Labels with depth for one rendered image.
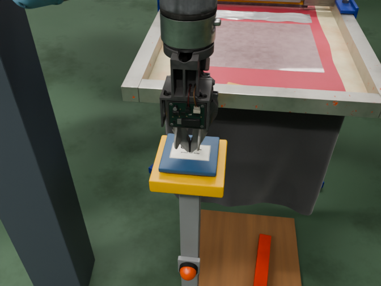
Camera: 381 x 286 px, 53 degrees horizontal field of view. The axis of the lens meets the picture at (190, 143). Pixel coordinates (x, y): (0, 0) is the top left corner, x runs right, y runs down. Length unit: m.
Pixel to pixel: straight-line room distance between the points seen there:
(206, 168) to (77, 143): 1.71
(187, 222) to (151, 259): 0.92
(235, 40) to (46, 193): 0.70
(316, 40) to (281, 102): 0.39
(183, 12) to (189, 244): 0.52
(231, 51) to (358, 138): 1.54
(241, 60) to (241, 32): 0.18
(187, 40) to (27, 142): 0.65
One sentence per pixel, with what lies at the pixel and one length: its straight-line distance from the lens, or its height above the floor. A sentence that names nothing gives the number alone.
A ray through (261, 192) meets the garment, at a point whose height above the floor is 0.59.
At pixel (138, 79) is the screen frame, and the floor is 0.99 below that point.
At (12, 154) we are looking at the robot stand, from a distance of 1.10.
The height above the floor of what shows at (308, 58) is 0.96.
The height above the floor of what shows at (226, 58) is 0.96.
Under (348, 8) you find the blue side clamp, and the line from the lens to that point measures 1.30.
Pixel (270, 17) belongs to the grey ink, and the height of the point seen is 0.96.
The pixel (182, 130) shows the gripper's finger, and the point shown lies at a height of 1.02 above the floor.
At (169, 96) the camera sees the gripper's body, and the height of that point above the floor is 1.13.
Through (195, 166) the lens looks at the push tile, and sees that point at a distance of 0.65.
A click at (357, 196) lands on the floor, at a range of 2.09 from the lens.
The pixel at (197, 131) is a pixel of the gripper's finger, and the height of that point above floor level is 1.03.
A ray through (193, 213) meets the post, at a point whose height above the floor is 0.83.
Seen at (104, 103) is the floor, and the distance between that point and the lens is 2.62.
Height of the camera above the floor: 1.42
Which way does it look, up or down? 40 degrees down
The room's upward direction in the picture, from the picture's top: straight up
